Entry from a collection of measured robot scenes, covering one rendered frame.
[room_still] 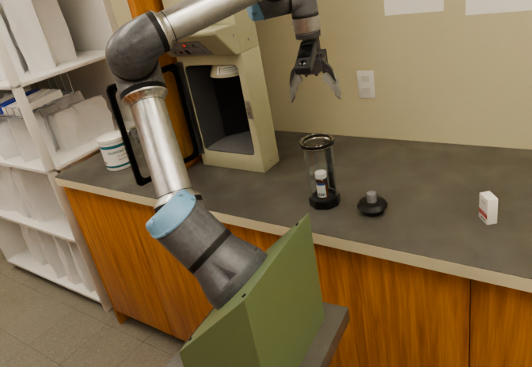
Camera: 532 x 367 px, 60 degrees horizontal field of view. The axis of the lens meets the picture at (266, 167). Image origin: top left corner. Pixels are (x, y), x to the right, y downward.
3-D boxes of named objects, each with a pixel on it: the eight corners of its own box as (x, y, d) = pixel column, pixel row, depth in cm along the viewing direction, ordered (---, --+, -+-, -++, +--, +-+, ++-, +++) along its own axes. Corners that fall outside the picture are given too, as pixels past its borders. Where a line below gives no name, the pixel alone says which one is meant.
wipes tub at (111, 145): (123, 157, 222) (113, 128, 216) (141, 160, 215) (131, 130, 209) (101, 169, 213) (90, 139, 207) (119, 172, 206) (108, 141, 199)
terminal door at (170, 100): (200, 156, 193) (176, 62, 177) (138, 187, 175) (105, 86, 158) (199, 155, 194) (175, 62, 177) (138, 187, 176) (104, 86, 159)
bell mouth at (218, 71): (228, 65, 190) (226, 51, 188) (264, 64, 180) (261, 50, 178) (200, 78, 177) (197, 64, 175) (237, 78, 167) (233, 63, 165)
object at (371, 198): (389, 203, 144) (388, 185, 141) (386, 219, 136) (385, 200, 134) (359, 202, 147) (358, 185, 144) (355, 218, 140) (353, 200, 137)
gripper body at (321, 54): (329, 68, 138) (324, 27, 133) (323, 76, 130) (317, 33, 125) (305, 70, 140) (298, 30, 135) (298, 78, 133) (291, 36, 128)
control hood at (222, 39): (175, 55, 178) (169, 29, 174) (241, 52, 160) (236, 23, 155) (153, 64, 170) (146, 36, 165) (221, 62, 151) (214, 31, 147)
